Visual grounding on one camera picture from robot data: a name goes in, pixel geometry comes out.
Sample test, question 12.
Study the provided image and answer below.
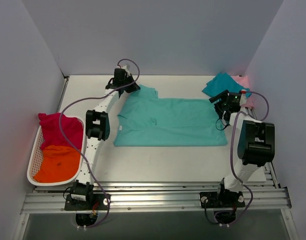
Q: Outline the folded teal t shirt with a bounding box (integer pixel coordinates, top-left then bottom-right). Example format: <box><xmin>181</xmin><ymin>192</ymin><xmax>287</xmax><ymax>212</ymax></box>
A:
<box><xmin>202</xmin><ymin>72</ymin><xmax>251</xmax><ymax>98</ymax></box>

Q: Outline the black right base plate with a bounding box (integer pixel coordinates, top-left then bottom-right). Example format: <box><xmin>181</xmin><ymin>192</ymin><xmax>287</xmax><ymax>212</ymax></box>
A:
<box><xmin>199</xmin><ymin>191</ymin><xmax>246</xmax><ymax>209</ymax></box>

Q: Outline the crimson red t shirt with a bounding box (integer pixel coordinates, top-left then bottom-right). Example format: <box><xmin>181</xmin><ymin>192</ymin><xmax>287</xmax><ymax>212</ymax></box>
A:
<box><xmin>37</xmin><ymin>112</ymin><xmax>85</xmax><ymax>151</ymax></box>

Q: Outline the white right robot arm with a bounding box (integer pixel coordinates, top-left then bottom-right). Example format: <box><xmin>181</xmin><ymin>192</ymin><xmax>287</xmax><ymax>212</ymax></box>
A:
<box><xmin>209</xmin><ymin>89</ymin><xmax>275</xmax><ymax>207</ymax></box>

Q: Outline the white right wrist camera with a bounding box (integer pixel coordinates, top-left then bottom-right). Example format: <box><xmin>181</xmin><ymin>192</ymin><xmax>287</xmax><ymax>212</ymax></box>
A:
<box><xmin>239</xmin><ymin>89</ymin><xmax>251</xmax><ymax>106</ymax></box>

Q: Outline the white plastic laundry basket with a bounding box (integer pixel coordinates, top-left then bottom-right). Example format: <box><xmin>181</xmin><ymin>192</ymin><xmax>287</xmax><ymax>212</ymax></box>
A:
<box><xmin>27</xmin><ymin>113</ymin><xmax>86</xmax><ymax>187</ymax></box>

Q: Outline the folded pink t shirt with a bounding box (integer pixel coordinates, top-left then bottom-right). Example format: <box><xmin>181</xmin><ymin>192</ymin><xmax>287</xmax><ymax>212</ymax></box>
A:
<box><xmin>232</xmin><ymin>75</ymin><xmax>255</xmax><ymax>109</ymax></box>

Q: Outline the orange t shirt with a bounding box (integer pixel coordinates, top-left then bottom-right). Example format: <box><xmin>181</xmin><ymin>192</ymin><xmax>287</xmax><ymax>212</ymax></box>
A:
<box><xmin>33</xmin><ymin>145</ymin><xmax>81</xmax><ymax>183</ymax></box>

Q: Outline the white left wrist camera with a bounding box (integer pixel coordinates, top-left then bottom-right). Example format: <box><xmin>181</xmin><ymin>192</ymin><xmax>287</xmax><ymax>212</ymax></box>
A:
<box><xmin>120</xmin><ymin>64</ymin><xmax>131</xmax><ymax>76</ymax></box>

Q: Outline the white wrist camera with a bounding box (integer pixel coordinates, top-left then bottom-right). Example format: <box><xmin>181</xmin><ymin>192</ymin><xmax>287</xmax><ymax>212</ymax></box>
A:
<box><xmin>239</xmin><ymin>89</ymin><xmax>251</xmax><ymax>106</ymax></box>
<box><xmin>120</xmin><ymin>64</ymin><xmax>131</xmax><ymax>76</ymax></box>

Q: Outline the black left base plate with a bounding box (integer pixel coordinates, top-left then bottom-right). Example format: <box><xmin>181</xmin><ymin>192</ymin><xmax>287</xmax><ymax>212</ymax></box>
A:
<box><xmin>64</xmin><ymin>193</ymin><xmax>111</xmax><ymax>211</ymax></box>

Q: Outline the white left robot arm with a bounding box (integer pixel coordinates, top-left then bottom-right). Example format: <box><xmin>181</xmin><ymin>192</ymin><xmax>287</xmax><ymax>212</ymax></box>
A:
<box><xmin>70</xmin><ymin>64</ymin><xmax>140</xmax><ymax>210</ymax></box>

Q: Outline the mint green t shirt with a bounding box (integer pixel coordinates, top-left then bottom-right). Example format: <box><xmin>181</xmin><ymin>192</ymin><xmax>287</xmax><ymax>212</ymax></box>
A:
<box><xmin>114</xmin><ymin>85</ymin><xmax>228</xmax><ymax>147</ymax></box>

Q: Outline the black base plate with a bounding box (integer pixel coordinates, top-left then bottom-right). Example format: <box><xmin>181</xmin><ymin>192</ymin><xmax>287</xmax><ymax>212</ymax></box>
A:
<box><xmin>199</xmin><ymin>191</ymin><xmax>246</xmax><ymax>209</ymax></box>
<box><xmin>64</xmin><ymin>193</ymin><xmax>111</xmax><ymax>211</ymax></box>

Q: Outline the aluminium rail frame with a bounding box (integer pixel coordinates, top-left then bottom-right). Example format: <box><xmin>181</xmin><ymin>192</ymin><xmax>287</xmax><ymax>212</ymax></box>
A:
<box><xmin>13</xmin><ymin>75</ymin><xmax>299</xmax><ymax>240</ymax></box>

